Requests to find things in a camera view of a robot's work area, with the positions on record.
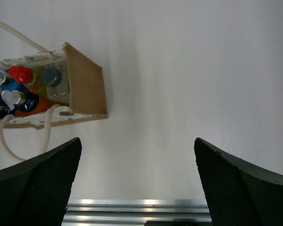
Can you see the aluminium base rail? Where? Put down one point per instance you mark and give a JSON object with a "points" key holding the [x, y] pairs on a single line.
{"points": [[149, 212]]}

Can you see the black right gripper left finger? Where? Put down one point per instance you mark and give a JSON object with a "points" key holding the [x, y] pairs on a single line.
{"points": [[35, 192]]}

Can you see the dark blue pump bottle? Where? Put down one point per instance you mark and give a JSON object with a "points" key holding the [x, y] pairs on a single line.
{"points": [[6, 105]]}

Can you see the clear bottle grey cap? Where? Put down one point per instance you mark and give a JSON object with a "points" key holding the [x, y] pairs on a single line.
{"points": [[55, 78]]}

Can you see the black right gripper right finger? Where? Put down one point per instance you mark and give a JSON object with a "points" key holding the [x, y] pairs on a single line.
{"points": [[238, 193]]}

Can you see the jute canvas tote bag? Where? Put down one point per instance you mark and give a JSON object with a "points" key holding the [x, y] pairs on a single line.
{"points": [[87, 93]]}

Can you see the yellow bottle red cap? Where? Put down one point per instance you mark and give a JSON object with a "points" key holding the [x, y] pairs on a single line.
{"points": [[30, 77]]}

